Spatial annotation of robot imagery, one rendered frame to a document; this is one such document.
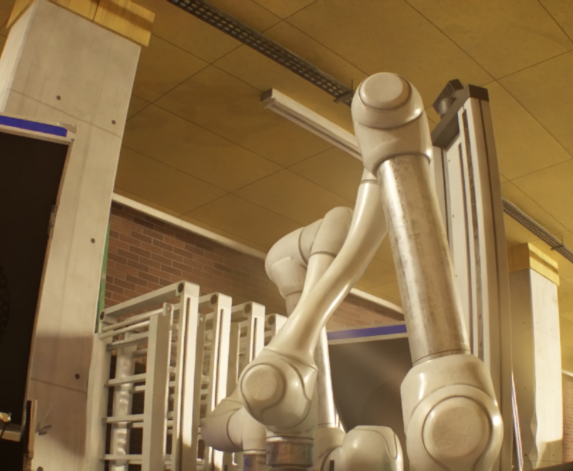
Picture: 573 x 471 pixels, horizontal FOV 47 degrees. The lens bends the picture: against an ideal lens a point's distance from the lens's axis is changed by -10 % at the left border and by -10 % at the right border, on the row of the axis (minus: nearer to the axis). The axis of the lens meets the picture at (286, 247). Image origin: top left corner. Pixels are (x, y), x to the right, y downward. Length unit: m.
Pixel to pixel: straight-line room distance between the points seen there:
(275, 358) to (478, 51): 3.12
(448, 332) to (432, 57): 3.06
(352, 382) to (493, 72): 1.97
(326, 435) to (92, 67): 2.23
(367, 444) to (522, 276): 4.96
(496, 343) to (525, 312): 4.94
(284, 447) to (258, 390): 0.21
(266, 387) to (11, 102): 2.28
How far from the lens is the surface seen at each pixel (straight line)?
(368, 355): 3.55
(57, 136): 1.95
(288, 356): 1.19
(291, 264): 1.94
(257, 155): 5.11
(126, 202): 5.88
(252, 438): 1.60
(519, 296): 6.54
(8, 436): 2.61
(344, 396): 3.77
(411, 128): 1.29
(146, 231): 5.97
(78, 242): 3.12
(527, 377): 6.32
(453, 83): 1.93
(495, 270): 1.58
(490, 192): 1.67
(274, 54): 3.93
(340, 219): 1.88
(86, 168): 3.25
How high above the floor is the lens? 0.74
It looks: 22 degrees up
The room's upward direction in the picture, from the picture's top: 2 degrees clockwise
